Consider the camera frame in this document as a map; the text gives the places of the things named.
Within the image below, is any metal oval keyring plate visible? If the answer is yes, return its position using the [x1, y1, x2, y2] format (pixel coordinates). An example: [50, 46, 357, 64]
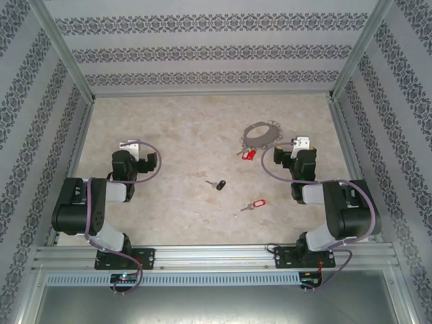
[238, 121, 283, 151]

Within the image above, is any single key with red tag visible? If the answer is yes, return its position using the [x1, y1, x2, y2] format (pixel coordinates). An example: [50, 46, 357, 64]
[240, 198, 267, 213]

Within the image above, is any grey metal sheet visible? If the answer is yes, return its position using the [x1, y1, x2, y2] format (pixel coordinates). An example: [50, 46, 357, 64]
[20, 269, 416, 324]

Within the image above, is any slotted grey cable duct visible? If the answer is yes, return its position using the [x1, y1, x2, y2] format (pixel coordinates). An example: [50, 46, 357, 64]
[45, 272, 302, 287]

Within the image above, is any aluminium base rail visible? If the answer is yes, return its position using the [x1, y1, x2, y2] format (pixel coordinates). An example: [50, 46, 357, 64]
[33, 244, 401, 271]

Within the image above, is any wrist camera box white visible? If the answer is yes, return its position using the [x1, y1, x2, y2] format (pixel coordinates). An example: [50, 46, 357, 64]
[119, 138, 141, 160]
[292, 136, 311, 151]

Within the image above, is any aluminium frame post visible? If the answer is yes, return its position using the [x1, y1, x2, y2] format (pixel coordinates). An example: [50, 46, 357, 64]
[327, 0, 395, 102]
[28, 0, 96, 102]

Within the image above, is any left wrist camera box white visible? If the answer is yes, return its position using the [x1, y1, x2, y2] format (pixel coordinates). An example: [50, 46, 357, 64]
[119, 138, 141, 160]

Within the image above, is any aluminium floor rail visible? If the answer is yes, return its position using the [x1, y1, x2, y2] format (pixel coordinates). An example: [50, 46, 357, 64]
[45, 99, 97, 247]
[90, 88, 335, 99]
[327, 97, 385, 244]

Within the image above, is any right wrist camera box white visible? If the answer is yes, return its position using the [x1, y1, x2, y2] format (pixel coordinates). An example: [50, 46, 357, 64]
[292, 136, 311, 151]

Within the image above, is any key with black tag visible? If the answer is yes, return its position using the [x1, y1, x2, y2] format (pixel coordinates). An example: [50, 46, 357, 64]
[205, 179, 227, 192]

